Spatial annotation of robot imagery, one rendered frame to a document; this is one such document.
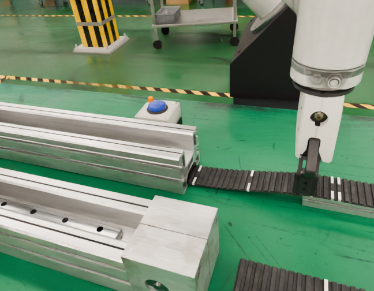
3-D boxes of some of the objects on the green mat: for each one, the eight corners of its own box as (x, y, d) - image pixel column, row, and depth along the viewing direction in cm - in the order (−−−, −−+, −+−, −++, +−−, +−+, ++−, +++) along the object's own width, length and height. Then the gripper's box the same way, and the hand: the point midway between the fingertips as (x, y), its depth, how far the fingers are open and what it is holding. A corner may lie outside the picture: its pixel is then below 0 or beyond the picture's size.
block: (223, 237, 47) (222, 194, 41) (199, 318, 38) (194, 278, 32) (169, 224, 50) (161, 182, 44) (135, 297, 41) (119, 257, 35)
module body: (199, 160, 62) (197, 125, 57) (183, 195, 55) (178, 159, 50) (-69, 117, 87) (-87, 90, 82) (-105, 137, 79) (-128, 109, 74)
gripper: (297, 47, 46) (284, 140, 57) (288, 104, 33) (273, 210, 44) (352, 49, 44) (328, 145, 55) (365, 111, 31) (330, 221, 42)
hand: (305, 168), depth 49 cm, fingers open, 8 cm apart
